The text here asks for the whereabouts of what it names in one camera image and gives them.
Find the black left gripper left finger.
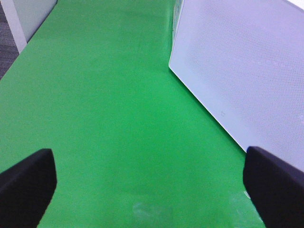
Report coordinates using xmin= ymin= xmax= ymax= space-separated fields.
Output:
xmin=0 ymin=149 xmax=57 ymax=228

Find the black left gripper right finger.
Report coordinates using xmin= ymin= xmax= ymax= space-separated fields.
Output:
xmin=243 ymin=146 xmax=304 ymax=228

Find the white microwave door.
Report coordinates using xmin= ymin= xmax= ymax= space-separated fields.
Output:
xmin=168 ymin=0 xmax=304 ymax=172

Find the white microwave oven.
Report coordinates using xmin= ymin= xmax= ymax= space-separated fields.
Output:
xmin=168 ymin=0 xmax=304 ymax=172

